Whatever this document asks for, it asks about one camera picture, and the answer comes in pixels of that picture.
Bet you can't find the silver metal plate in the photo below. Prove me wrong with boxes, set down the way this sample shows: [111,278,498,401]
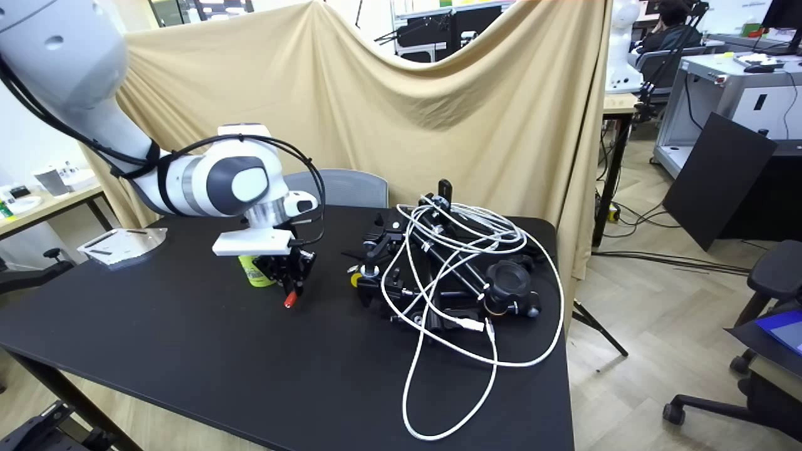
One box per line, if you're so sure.
[77,226,171,269]

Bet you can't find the black floor cables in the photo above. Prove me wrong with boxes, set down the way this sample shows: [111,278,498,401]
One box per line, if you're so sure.
[594,197,753,276]

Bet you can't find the blue marker with red cap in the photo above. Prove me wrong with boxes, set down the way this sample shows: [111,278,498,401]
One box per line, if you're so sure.
[281,281,302,312]

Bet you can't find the black floor equipment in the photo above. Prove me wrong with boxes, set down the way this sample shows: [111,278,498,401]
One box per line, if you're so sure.
[0,397,97,451]

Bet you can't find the grey lab desk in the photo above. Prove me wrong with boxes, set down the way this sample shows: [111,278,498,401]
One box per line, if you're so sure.
[649,49,802,183]

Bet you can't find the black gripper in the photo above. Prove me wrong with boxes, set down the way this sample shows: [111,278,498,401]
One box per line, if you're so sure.
[253,248,319,306]

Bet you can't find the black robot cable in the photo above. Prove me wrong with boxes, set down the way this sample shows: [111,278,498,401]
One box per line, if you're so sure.
[0,56,331,244]

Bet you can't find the black camera mount pile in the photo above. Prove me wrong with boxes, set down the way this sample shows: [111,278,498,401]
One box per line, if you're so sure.
[345,175,545,332]

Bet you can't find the black office chair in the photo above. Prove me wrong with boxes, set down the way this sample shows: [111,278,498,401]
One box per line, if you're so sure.
[661,237,802,445]

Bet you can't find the black monitor equipment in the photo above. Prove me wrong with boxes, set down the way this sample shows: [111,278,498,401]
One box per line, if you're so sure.
[374,0,505,64]

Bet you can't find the wooden desk with black legs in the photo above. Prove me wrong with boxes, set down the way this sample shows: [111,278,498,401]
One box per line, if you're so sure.
[589,89,641,251]

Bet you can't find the beige cloth backdrop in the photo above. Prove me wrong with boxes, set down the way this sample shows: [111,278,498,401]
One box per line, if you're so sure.
[83,0,617,284]

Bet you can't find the white cable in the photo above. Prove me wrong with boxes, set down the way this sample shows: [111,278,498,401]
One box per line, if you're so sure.
[378,195,568,443]

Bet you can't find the white wrist camera block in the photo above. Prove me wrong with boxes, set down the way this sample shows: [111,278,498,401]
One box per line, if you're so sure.
[210,227,299,261]

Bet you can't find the lime green mug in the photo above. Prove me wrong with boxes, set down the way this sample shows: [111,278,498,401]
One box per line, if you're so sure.
[235,252,276,291]

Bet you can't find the black flat panel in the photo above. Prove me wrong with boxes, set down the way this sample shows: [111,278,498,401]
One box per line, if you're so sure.
[661,110,779,252]

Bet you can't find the wooden side table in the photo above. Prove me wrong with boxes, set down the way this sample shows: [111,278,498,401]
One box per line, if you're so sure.
[0,178,116,248]

